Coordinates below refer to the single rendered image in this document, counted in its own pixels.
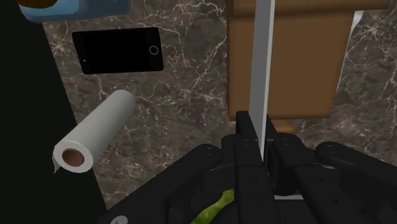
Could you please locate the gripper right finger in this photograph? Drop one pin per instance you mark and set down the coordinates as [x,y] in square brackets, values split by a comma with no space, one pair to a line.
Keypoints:
[325,186]

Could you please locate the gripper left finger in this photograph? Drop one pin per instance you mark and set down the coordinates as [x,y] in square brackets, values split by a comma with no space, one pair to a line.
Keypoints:
[186,180]

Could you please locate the grey strip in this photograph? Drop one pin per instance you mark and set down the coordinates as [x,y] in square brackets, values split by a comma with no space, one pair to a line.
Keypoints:
[262,62]

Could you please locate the green textured object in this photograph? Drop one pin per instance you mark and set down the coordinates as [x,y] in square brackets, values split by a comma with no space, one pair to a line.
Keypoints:
[214,208]

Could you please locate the white paper towel roll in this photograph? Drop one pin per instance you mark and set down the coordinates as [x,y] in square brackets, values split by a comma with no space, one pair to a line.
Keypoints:
[99,127]

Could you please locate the brown box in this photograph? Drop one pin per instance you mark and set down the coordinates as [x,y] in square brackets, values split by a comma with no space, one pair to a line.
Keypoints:
[307,62]

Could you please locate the white thin sheet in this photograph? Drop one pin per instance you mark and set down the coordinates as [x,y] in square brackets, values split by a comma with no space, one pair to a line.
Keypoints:
[349,46]

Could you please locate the black smartphone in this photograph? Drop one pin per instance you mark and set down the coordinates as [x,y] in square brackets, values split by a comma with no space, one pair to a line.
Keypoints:
[119,51]

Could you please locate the blue container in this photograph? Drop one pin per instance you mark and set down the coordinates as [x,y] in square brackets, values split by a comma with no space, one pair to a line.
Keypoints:
[77,9]

